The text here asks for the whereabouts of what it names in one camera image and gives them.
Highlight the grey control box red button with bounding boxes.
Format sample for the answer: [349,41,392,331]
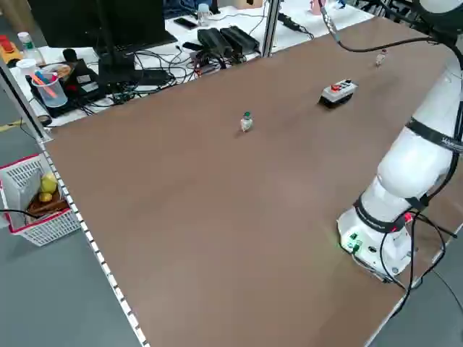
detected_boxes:
[318,78,359,109]

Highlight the black smartphone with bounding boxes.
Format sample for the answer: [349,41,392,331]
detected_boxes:
[173,17,198,30]

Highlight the clear bottle blue cap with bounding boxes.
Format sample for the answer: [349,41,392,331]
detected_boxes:
[197,3,213,27]

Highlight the black power strip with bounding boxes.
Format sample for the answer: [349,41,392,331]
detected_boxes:
[277,12,302,32]

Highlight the black monitor stand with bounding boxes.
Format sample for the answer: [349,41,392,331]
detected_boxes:
[94,0,171,87]

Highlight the black electronics box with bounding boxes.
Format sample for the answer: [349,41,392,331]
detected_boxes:
[61,56,110,103]

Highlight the large yellow fruit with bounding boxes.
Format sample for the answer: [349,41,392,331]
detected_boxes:
[39,172,59,194]

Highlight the brown wooden tray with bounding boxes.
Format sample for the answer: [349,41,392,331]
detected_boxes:
[27,190,70,218]

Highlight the white basket red rim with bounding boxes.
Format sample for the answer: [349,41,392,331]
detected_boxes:
[0,153,82,247]

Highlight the clear measuring cup with pens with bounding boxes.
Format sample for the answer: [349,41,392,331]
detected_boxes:
[30,71,69,108]

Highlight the bowl of snacks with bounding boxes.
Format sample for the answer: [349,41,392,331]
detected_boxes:
[41,63,72,79]

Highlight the black computer monitor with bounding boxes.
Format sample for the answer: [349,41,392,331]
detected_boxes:
[27,0,179,48]

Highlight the white paper cup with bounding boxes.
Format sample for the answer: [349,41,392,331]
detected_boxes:
[15,58,38,80]

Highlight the clear bottle white cap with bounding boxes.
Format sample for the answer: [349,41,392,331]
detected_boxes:
[17,31,46,67]

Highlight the aluminium frame post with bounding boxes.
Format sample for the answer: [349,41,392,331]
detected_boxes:
[260,0,282,58]

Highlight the aluminium table edge rail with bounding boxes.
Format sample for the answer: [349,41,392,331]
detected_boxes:
[35,140,150,347]

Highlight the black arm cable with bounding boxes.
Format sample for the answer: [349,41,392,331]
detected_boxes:
[318,0,441,53]

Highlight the black base cables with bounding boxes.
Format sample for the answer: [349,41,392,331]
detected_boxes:
[375,211,463,312]

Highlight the aluminium frame leg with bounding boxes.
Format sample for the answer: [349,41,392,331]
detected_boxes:
[0,56,54,142]

